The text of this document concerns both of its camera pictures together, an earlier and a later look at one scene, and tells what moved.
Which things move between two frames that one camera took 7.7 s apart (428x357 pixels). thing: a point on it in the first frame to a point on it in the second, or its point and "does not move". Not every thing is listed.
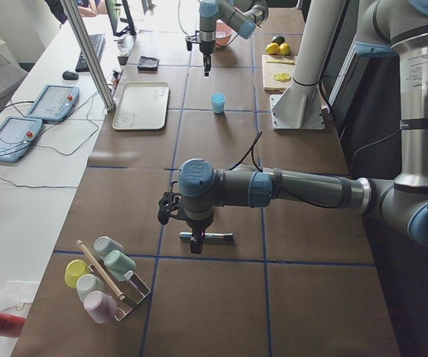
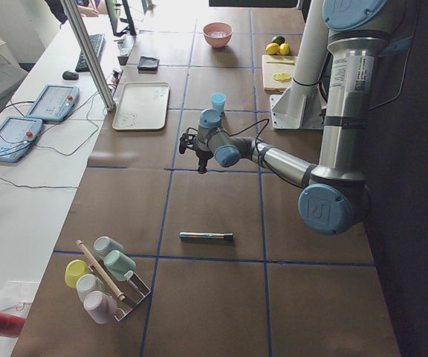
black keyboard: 98,41 does not move
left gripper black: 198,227 to 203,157
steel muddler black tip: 226,236 does not move
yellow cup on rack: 73,270 does not move
